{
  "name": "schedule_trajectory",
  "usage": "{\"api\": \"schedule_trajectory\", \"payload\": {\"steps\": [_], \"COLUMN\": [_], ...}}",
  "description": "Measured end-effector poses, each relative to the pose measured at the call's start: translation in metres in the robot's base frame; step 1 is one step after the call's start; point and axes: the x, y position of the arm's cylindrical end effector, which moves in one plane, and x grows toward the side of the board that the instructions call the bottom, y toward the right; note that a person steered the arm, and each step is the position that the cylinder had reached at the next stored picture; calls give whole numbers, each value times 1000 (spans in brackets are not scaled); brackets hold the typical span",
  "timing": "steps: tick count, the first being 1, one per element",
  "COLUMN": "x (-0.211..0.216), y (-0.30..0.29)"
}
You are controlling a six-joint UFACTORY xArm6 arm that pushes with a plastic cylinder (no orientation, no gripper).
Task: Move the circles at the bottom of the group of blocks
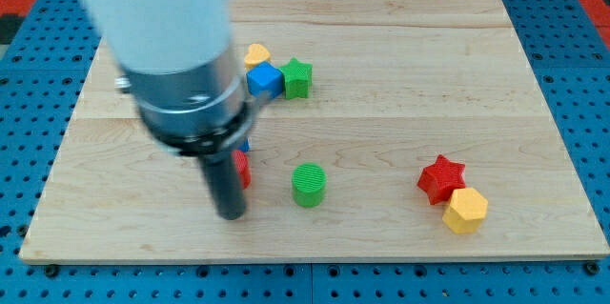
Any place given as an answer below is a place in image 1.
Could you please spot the silver black flange mount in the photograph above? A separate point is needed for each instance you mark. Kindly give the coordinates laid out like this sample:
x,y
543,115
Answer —
x,y
205,110

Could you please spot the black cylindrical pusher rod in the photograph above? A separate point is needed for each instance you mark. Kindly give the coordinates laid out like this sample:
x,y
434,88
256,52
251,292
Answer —
x,y
224,184

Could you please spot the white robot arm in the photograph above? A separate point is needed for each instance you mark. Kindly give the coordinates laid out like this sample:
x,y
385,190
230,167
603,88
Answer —
x,y
179,65

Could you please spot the red cylinder block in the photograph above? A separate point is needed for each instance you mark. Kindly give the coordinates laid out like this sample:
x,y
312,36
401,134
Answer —
x,y
242,165

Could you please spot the small blue block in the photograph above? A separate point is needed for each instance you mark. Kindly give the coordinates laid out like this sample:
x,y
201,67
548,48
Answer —
x,y
245,146

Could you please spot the blue cube block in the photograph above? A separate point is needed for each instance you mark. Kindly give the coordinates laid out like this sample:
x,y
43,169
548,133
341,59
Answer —
x,y
265,77

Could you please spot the green cylinder block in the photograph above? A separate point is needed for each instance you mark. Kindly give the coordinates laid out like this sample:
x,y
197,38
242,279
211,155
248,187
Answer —
x,y
308,185

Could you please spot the yellow heart block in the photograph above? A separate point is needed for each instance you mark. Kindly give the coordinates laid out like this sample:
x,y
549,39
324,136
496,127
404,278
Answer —
x,y
255,55

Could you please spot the green star block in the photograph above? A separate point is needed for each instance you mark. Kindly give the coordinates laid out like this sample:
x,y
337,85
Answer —
x,y
297,79

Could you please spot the wooden board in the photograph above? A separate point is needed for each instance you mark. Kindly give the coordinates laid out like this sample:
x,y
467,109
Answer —
x,y
395,84

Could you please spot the red star block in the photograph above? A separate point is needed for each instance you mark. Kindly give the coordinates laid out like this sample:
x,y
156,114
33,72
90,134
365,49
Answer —
x,y
439,179

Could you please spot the yellow hexagon block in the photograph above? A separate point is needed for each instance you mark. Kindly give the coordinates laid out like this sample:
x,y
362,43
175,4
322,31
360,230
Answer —
x,y
466,211

